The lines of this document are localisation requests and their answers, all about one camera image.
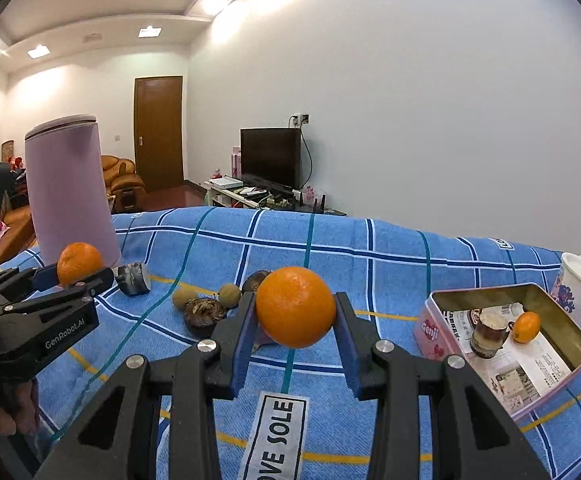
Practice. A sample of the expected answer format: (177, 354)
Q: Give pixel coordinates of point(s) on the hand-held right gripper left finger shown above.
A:
(244, 340)

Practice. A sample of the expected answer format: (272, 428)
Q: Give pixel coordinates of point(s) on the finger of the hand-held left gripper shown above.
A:
(45, 277)
(95, 280)

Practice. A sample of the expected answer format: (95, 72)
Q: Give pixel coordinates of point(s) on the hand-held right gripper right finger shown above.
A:
(346, 345)

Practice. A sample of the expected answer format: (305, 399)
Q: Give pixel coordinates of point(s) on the large orange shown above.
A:
(295, 307)
(78, 265)

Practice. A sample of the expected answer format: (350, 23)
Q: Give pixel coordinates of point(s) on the dark brown fruit piece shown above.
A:
(255, 280)

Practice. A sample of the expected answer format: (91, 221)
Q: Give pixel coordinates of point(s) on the pink metal tin box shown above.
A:
(560, 332)

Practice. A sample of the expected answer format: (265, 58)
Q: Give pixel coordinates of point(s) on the person's left hand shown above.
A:
(10, 407)

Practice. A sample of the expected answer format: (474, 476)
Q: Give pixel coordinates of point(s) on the small brown round fruit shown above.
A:
(230, 294)
(183, 298)

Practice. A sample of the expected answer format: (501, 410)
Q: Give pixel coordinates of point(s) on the orange leather sofa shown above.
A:
(18, 225)

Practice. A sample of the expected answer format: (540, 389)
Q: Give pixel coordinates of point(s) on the blue plaid blanket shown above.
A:
(370, 260)

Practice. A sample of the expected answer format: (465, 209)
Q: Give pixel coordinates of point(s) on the purple cylindrical container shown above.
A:
(70, 185)

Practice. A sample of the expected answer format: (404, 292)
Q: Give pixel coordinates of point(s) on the orange leather armchair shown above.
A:
(120, 175)

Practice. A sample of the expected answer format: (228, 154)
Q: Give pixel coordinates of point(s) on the white television stand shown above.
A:
(230, 197)

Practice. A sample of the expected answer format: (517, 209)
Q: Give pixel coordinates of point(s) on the black router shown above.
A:
(310, 203)

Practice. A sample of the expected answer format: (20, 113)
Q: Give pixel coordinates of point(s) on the white flat box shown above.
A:
(225, 181)

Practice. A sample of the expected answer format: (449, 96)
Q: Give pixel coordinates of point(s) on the brown wooden door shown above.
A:
(159, 130)

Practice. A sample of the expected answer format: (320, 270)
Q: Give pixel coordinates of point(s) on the small orange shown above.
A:
(526, 327)

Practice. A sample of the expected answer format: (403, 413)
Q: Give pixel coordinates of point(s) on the printed paper sheet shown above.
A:
(525, 375)

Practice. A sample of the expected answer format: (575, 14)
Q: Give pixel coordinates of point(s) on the black television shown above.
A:
(270, 157)

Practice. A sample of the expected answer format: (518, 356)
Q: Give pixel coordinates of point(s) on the recessed ceiling light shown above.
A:
(150, 31)
(39, 51)

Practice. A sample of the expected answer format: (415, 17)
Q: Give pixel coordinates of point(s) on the white floral mug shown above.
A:
(577, 290)

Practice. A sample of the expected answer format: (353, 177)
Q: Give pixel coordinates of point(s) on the framed wall hanging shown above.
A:
(8, 151)

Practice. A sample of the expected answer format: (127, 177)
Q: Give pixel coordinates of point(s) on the white wall socket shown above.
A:
(300, 119)

